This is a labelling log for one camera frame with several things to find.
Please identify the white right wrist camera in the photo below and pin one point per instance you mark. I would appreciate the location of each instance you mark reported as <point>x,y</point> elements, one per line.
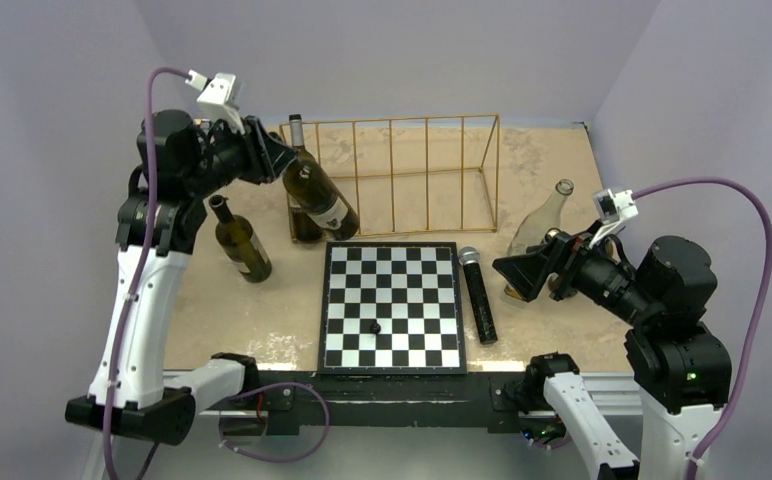
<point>615,209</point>

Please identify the dark bottle far right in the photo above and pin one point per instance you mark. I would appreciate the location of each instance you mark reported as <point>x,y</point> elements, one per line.
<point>559,292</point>

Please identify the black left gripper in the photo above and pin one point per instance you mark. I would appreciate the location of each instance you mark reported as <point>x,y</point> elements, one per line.
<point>265,156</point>

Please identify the black handheld microphone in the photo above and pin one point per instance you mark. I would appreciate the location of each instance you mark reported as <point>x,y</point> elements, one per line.
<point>469,259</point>

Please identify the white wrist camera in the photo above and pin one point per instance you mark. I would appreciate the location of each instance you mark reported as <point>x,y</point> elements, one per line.
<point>615,209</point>
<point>218,97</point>

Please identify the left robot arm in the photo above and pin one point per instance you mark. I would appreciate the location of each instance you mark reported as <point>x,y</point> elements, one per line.
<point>181,166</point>

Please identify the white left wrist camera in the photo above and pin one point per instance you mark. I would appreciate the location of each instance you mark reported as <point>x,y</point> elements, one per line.
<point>218,97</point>

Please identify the dark green wine bottle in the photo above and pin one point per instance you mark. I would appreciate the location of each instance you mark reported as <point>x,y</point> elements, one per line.
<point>335,215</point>

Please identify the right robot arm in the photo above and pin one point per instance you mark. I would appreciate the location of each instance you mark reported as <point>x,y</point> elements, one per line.
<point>682,370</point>

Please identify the clear empty glass bottle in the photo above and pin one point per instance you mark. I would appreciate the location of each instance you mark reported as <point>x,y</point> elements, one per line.
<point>535,225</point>

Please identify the black chess pawn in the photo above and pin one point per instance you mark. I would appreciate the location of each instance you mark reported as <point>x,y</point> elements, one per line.
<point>373,327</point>

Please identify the clear square liquor bottle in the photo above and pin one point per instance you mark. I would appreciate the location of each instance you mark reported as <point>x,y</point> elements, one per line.
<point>546,238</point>

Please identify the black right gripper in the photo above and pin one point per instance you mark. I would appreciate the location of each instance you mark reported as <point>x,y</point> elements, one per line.
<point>564,253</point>

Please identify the green Primitivo wine bottle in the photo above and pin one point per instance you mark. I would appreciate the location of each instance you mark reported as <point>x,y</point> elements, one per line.
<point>296,136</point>

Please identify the black white chessboard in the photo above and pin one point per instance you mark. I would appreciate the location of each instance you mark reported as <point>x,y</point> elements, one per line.
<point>412,289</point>

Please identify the green wine bottle far left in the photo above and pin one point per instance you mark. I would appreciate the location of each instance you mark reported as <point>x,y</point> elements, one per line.
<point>241,244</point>

